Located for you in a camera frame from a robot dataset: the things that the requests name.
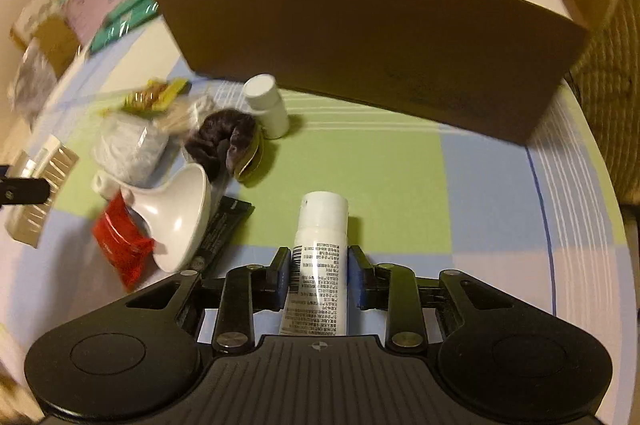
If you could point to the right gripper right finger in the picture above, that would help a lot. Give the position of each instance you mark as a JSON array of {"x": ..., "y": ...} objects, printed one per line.
[{"x": 393, "y": 289}]

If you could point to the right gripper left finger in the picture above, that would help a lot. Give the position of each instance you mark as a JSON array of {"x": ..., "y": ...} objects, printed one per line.
[{"x": 247, "y": 290}]

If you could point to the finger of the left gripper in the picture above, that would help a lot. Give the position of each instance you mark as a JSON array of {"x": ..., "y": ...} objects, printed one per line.
[{"x": 22, "y": 191}]

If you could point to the beige hair clip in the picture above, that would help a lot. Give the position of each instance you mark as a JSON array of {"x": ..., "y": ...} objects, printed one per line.
[{"x": 54, "y": 162}]

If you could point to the white cosmetic tube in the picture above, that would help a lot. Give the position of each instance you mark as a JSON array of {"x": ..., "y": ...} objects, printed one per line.
[{"x": 316, "y": 304}]

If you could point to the small black tube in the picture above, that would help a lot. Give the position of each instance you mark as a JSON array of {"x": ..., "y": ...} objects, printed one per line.
[{"x": 228, "y": 217}]

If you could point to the white plastic ladle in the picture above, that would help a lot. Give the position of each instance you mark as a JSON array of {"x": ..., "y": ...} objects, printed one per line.
[{"x": 175, "y": 214}]

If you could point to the clear floss pick box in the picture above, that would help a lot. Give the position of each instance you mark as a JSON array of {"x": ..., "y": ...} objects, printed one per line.
[{"x": 128, "y": 147}]

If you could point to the red snack packet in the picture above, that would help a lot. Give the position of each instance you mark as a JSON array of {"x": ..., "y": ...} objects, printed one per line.
[{"x": 122, "y": 242}]

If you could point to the yellow snack packet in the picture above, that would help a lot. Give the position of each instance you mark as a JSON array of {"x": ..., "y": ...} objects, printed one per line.
[{"x": 155, "y": 97}]

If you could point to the brown carton on floor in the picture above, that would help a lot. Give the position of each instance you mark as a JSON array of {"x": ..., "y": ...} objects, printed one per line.
[{"x": 56, "y": 40}]

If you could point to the cotton swabs bag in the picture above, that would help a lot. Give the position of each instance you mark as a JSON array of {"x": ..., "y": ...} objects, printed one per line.
[{"x": 185, "y": 115}]

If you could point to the white pill bottle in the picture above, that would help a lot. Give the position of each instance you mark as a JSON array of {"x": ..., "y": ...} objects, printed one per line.
[{"x": 262, "y": 95}]

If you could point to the green tea package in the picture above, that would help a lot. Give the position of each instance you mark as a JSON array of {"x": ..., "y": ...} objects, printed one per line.
[{"x": 127, "y": 16}]

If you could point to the brown cardboard box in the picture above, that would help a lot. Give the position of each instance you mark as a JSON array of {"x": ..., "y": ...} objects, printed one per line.
[{"x": 491, "y": 66}]

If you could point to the quilted tan chair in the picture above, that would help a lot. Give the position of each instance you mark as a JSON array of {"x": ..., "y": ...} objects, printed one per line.
[{"x": 606, "y": 82}]

